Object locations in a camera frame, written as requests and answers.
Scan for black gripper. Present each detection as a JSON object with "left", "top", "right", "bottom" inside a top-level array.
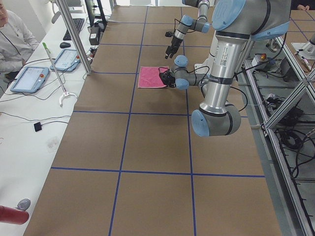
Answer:
[
  {"left": 165, "top": 37, "right": 183, "bottom": 59},
  {"left": 160, "top": 72, "right": 176, "bottom": 88}
]

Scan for pink towel with grey edge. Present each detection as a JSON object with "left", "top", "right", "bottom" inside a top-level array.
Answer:
[{"left": 138, "top": 66, "right": 169, "bottom": 89}]

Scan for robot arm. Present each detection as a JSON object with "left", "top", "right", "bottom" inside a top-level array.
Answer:
[
  {"left": 165, "top": 0, "right": 210, "bottom": 59},
  {"left": 164, "top": 0, "right": 291, "bottom": 137}
]

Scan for black power adapter box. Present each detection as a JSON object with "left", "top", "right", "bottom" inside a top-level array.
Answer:
[{"left": 89, "top": 26, "right": 100, "bottom": 46}]

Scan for black keyboard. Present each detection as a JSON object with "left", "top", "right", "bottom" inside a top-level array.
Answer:
[{"left": 63, "top": 18, "right": 85, "bottom": 41}]

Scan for far teach pendant tablet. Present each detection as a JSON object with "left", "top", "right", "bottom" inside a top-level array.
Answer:
[{"left": 54, "top": 49, "right": 81, "bottom": 72}]

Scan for teach pendant tablet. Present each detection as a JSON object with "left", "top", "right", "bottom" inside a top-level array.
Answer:
[
  {"left": 10, "top": 66, "right": 50, "bottom": 93},
  {"left": 54, "top": 49, "right": 81, "bottom": 72}
]

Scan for reacher grabber stick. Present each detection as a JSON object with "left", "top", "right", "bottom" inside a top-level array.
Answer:
[{"left": 42, "top": 42, "right": 77, "bottom": 108}]

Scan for black computer mouse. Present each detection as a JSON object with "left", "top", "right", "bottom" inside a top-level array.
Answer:
[{"left": 60, "top": 42, "right": 71, "bottom": 49}]

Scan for near teach pendant tablet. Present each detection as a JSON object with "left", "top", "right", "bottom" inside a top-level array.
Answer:
[{"left": 10, "top": 66, "right": 50, "bottom": 93}]

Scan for small black square puck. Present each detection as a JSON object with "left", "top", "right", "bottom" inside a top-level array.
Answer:
[{"left": 33, "top": 122, "right": 42, "bottom": 132}]

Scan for person in white shirt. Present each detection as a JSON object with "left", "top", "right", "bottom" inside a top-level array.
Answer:
[{"left": 0, "top": 1, "right": 39, "bottom": 74}]

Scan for round grey disc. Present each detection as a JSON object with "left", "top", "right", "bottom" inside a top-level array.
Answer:
[{"left": 16, "top": 198, "right": 31, "bottom": 211}]

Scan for red cylinder bottle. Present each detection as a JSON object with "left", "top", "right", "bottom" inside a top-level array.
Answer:
[{"left": 0, "top": 206, "right": 29, "bottom": 225}]

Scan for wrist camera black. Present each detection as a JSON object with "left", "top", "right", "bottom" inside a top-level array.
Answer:
[
  {"left": 158, "top": 67, "right": 169, "bottom": 77},
  {"left": 165, "top": 31, "right": 174, "bottom": 37}
]

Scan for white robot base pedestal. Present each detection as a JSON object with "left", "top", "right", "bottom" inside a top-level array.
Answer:
[{"left": 194, "top": 53, "right": 215, "bottom": 78}]

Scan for aluminium frame rack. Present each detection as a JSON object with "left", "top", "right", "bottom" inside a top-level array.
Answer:
[{"left": 240, "top": 32, "right": 315, "bottom": 236}]

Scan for aluminium vertical post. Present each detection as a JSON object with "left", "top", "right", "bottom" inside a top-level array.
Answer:
[{"left": 55, "top": 0, "right": 92, "bottom": 75}]

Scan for black cable bundle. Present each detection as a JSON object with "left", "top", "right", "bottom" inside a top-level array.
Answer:
[{"left": 273, "top": 122, "right": 315, "bottom": 177}]

